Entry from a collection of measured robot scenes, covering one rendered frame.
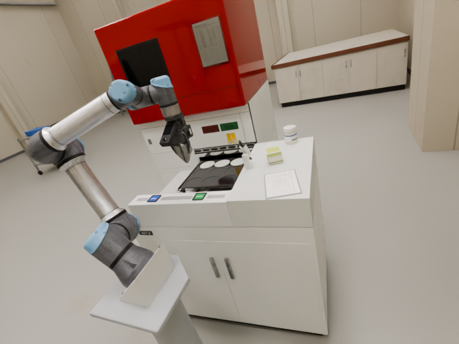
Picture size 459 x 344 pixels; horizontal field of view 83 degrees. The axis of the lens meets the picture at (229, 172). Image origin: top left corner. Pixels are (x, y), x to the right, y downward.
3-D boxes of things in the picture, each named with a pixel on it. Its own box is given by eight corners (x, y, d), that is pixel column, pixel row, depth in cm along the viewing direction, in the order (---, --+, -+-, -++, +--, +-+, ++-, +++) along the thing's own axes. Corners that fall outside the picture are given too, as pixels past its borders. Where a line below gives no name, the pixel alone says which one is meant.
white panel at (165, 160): (160, 170, 203) (139, 121, 185) (261, 161, 172) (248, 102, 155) (158, 173, 200) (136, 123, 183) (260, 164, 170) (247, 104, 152)
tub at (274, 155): (266, 160, 138) (264, 148, 136) (281, 157, 138) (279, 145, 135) (268, 166, 132) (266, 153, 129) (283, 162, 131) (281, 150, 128)
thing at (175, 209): (147, 215, 147) (137, 194, 141) (238, 213, 127) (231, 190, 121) (137, 226, 140) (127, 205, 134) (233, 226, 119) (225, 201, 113)
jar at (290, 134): (286, 140, 156) (283, 125, 152) (298, 138, 153) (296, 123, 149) (285, 145, 150) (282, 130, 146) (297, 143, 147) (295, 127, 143)
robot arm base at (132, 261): (136, 276, 88) (113, 259, 88) (121, 295, 96) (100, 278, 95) (160, 246, 101) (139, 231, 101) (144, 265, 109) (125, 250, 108)
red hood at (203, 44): (181, 97, 241) (158, 25, 215) (268, 79, 210) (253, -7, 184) (132, 125, 179) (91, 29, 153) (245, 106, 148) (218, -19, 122)
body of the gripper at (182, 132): (194, 136, 114) (186, 110, 109) (186, 145, 107) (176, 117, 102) (179, 138, 117) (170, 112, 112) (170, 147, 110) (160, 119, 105)
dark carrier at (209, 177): (202, 161, 178) (202, 160, 178) (250, 156, 165) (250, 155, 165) (179, 189, 150) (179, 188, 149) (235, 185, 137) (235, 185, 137)
